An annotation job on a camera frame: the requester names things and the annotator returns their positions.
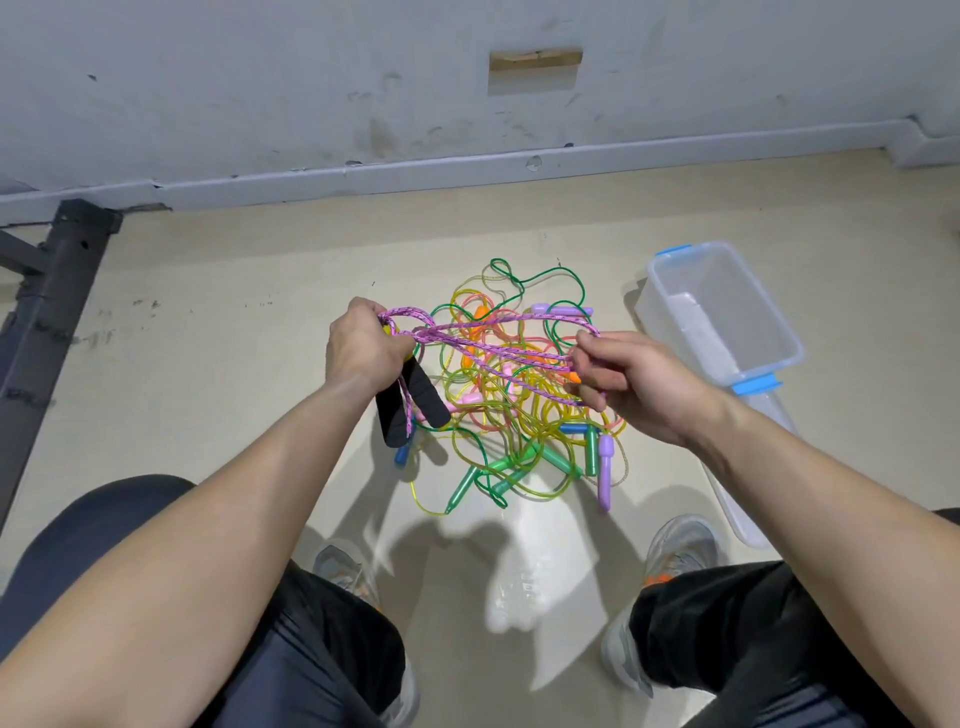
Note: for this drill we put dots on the person's right hand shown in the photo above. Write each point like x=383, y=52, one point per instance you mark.
x=653, y=390

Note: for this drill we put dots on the person's left hand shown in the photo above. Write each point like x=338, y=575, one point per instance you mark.
x=363, y=353

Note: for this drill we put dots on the clear storage box blue latches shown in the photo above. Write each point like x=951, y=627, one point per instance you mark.
x=720, y=315

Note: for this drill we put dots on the person's left forearm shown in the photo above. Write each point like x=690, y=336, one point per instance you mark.
x=180, y=585

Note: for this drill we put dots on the person's right forearm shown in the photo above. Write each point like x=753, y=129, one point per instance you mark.
x=840, y=540

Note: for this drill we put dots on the clear plastic box lid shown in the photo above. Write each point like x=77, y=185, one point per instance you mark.
x=746, y=518

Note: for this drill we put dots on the grey right shoe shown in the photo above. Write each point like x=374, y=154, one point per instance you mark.
x=683, y=543

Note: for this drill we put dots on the grey shoe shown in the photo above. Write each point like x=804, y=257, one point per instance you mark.
x=683, y=543
x=345, y=567

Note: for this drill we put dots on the grey left shoe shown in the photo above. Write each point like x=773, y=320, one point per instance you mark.
x=345, y=567

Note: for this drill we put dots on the black shorts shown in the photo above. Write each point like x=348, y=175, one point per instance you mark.
x=315, y=660

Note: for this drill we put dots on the black metal rack frame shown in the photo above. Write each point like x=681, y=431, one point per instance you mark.
x=53, y=300

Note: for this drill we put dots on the small wooden wall block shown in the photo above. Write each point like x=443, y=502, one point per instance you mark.
x=536, y=60

